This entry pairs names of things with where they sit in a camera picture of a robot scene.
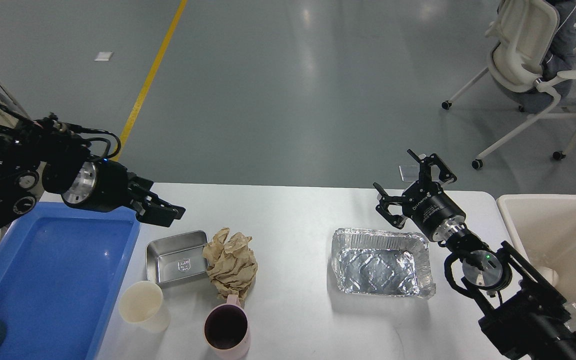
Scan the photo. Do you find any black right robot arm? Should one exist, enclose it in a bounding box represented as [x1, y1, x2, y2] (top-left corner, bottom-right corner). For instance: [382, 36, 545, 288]
[373, 149, 576, 360]

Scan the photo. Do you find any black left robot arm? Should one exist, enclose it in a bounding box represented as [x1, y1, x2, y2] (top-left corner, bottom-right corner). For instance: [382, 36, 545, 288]
[0, 103, 186, 228]

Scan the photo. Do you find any brown paper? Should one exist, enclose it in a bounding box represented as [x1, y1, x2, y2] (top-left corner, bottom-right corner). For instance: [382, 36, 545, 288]
[202, 227, 259, 305]

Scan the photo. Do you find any white office chair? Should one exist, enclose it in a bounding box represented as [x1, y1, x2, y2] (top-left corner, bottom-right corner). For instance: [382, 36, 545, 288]
[441, 0, 576, 170]

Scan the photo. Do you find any aluminium foil container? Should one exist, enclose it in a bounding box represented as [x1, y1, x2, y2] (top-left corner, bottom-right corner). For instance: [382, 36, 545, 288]
[330, 228, 436, 299]

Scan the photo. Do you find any pink mug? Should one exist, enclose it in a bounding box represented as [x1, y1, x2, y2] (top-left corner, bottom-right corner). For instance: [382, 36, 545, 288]
[203, 294, 251, 360]

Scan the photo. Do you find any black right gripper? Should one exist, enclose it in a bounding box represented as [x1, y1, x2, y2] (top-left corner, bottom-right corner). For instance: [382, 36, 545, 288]
[373, 149, 467, 243]

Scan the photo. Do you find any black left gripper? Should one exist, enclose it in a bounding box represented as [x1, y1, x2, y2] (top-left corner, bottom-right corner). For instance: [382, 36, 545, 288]
[62, 160, 186, 227]

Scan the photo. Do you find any seated person in jeans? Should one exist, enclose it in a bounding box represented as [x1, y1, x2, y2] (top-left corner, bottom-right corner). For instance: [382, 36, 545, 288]
[518, 0, 576, 113]

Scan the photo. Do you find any beige plastic bin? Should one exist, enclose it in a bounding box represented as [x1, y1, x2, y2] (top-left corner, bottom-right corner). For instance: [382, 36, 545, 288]
[497, 194, 576, 325]

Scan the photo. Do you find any white paper cup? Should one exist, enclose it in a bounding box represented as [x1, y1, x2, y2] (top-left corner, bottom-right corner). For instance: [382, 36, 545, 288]
[118, 280, 171, 333]

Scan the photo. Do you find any small stainless steel tray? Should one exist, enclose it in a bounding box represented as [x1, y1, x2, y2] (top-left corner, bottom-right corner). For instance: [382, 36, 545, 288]
[145, 230, 208, 289]

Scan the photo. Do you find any blue plastic tray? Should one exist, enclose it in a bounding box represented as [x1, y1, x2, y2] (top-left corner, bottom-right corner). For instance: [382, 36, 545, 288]
[0, 202, 140, 360]

